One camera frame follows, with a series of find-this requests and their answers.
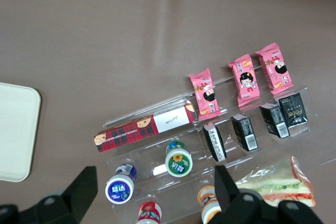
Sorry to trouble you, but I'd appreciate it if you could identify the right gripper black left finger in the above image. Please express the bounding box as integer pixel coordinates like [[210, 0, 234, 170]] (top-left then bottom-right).
[[19, 166, 98, 224]]

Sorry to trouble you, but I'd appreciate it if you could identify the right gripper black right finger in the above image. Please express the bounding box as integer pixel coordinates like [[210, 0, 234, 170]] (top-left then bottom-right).
[[209, 165, 323, 224]]

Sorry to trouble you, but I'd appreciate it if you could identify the plastic triangle sandwich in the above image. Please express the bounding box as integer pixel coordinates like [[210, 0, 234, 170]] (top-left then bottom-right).
[[235, 155, 316, 208]]

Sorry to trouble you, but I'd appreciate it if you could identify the cream rectangular tray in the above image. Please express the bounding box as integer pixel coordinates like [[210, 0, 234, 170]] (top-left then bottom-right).
[[0, 82, 42, 183]]

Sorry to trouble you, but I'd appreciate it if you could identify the orange lid gum bottle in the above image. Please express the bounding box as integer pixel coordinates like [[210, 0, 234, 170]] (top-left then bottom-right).
[[197, 185, 223, 224]]

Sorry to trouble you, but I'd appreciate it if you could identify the blue lid gum bottle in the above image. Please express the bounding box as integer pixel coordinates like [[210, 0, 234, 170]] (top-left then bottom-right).
[[104, 164, 138, 204]]

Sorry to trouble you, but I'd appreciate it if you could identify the small black carton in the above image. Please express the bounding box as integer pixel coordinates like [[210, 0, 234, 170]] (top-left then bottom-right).
[[202, 122, 227, 162], [259, 102, 291, 139], [274, 92, 309, 130], [230, 113, 259, 152]]

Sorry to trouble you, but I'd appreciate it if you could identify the red lid gum bottle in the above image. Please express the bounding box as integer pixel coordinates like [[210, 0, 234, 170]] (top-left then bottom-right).
[[135, 200, 163, 224]]

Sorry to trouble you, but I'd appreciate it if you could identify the green lid gum bottle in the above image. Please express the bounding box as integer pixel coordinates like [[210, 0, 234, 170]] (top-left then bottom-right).
[[164, 141, 194, 177]]

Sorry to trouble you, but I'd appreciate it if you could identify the clear acrylic tiered shelf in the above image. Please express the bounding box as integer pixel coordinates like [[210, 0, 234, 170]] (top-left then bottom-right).
[[101, 62, 336, 224]]

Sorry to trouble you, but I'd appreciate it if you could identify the red plaid cookie box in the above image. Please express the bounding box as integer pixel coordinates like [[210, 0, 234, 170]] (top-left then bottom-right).
[[93, 103, 198, 153]]

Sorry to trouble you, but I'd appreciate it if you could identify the pink cartoon snack pack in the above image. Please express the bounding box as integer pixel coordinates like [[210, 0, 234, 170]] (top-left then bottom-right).
[[255, 41, 294, 95], [188, 67, 222, 121], [227, 53, 261, 108]]

